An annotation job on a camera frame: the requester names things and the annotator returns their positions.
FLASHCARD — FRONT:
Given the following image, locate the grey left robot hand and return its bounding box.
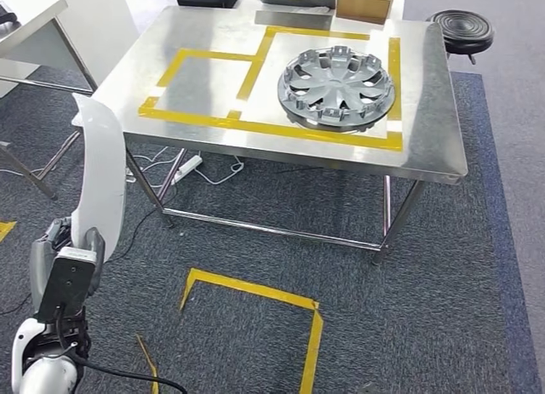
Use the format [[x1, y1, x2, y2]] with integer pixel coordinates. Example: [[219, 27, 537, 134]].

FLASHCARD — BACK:
[[29, 216, 106, 315]]

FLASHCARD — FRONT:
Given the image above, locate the white curved plastic part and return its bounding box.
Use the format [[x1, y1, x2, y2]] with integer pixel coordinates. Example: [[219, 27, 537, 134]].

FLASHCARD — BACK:
[[70, 92, 128, 264]]

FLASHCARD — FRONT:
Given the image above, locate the steel workbench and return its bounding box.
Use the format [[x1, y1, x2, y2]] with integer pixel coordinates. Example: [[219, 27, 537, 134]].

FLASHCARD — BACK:
[[72, 5, 470, 267]]

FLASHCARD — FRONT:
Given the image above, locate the loose yellow tape strip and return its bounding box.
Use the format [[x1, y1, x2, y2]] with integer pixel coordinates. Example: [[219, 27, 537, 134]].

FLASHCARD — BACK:
[[135, 334, 161, 394]]

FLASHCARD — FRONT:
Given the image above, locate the white power strip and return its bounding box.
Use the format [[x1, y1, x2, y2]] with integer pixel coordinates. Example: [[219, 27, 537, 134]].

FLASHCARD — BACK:
[[172, 154, 204, 184]]

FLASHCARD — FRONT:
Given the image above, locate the steel table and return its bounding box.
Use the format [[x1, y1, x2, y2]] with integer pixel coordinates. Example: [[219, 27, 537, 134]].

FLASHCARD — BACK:
[[0, 0, 99, 202]]

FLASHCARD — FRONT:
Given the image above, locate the white partition panel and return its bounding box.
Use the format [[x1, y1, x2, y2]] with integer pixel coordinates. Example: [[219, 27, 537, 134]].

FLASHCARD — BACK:
[[53, 0, 140, 91]]

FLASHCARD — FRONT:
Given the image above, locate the yellow tape on steel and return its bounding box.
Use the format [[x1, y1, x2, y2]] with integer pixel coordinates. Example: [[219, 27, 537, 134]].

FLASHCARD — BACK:
[[137, 25, 405, 153]]

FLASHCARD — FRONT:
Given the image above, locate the grey plastic hubcap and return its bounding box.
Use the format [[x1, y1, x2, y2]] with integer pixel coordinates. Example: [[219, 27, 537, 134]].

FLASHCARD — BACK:
[[277, 44, 396, 134]]

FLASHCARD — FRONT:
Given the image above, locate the brown cardboard box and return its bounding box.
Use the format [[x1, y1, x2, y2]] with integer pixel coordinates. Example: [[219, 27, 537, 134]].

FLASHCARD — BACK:
[[335, 0, 398, 26]]

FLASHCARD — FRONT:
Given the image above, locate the black round stool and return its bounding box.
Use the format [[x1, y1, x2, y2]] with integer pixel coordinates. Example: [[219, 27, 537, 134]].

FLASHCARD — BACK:
[[426, 9, 495, 66]]

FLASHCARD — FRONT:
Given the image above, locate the black floor cable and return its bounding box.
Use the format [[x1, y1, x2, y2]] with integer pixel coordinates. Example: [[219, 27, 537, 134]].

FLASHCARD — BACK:
[[104, 188, 180, 266]]

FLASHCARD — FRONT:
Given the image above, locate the black camera cable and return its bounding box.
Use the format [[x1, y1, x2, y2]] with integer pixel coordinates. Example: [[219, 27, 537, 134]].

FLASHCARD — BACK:
[[55, 306, 188, 394]]

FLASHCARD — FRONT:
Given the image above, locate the white cable bundle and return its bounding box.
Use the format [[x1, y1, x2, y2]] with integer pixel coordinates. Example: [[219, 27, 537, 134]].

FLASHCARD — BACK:
[[125, 146, 245, 190]]

